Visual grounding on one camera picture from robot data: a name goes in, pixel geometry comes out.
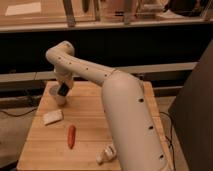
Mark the orange carrot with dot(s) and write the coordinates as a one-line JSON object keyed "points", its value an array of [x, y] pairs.
{"points": [[71, 136]]}

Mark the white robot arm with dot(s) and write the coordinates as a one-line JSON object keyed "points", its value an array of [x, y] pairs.
{"points": [[132, 128]]}

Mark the wooden table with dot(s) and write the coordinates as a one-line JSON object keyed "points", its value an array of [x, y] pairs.
{"points": [[46, 147]]}

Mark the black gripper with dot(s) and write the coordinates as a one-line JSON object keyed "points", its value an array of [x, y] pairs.
{"points": [[63, 90]]}

